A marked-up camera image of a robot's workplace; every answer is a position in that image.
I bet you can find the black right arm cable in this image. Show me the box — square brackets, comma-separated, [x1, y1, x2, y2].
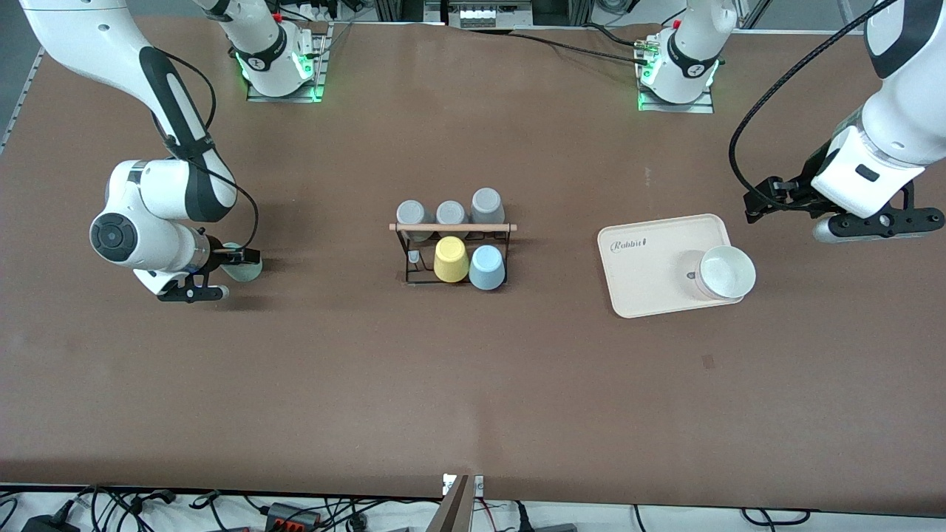
[152, 48, 260, 252]

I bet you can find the black orange connector block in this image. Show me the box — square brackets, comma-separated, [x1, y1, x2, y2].
[265, 502, 324, 530]

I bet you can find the black wire cup rack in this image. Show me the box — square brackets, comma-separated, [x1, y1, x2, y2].
[389, 222, 518, 287]

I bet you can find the pale green plastic cup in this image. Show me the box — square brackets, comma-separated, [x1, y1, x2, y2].
[220, 242, 264, 284]

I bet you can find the grey electrical box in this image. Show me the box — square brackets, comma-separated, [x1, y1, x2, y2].
[447, 0, 534, 29]

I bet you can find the yellow plastic cup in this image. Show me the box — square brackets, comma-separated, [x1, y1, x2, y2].
[433, 236, 472, 284]

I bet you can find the black floor cable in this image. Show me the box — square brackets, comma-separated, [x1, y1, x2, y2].
[741, 508, 811, 527]

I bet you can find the black table cable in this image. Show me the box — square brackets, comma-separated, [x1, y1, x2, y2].
[473, 27, 651, 66]

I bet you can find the light blue plastic cup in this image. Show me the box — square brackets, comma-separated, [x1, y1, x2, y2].
[469, 245, 507, 291]

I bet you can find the black power adapter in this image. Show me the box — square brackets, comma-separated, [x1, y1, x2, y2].
[21, 514, 81, 532]

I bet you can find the white bowl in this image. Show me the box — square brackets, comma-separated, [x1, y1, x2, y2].
[676, 245, 758, 301]

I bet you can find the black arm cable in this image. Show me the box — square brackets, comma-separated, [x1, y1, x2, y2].
[728, 0, 884, 197]
[152, 48, 260, 252]

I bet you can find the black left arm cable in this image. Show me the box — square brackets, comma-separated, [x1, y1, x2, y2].
[728, 0, 884, 197]

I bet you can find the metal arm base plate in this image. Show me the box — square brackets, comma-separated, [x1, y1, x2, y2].
[246, 22, 327, 103]
[637, 37, 715, 114]

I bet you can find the grey upright post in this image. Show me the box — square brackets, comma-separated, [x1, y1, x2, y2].
[427, 474, 475, 532]

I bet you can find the white table edge rail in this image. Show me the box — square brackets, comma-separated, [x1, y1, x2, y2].
[0, 48, 47, 156]

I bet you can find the beige Rabbit tray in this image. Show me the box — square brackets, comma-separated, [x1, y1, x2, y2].
[597, 214, 747, 319]

